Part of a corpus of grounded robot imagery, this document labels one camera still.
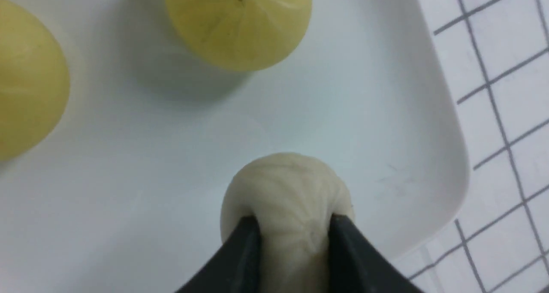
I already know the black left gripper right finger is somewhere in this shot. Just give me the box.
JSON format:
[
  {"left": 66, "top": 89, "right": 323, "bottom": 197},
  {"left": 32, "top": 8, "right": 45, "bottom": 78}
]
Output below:
[{"left": 328, "top": 214, "right": 422, "bottom": 293}]

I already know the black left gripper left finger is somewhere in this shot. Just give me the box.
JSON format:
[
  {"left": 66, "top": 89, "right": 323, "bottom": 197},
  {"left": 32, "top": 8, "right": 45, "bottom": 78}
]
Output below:
[{"left": 177, "top": 216, "right": 261, "bottom": 293}]

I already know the white steamed bun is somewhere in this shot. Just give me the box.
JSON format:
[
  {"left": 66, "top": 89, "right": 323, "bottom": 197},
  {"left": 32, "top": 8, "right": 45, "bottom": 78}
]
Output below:
[{"left": 220, "top": 153, "right": 354, "bottom": 293}]

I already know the yellow steamed bun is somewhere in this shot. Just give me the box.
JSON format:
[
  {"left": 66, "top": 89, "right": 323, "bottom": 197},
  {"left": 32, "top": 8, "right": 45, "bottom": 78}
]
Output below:
[
  {"left": 0, "top": 0, "right": 70, "bottom": 161},
  {"left": 163, "top": 0, "right": 313, "bottom": 72}
]

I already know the white square plate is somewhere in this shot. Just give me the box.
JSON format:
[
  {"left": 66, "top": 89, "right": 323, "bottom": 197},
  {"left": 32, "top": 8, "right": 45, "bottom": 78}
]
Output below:
[{"left": 1, "top": 0, "right": 471, "bottom": 293}]

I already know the white grid tablecloth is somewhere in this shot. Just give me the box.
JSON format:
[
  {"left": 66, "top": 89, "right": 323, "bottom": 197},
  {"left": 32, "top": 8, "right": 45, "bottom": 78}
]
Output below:
[{"left": 397, "top": 0, "right": 549, "bottom": 293}]

